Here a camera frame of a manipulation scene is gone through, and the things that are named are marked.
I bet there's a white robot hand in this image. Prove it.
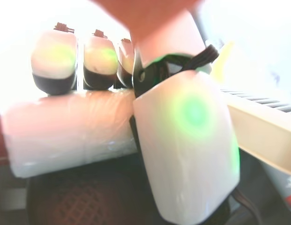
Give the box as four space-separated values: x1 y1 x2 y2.
25 9 263 225

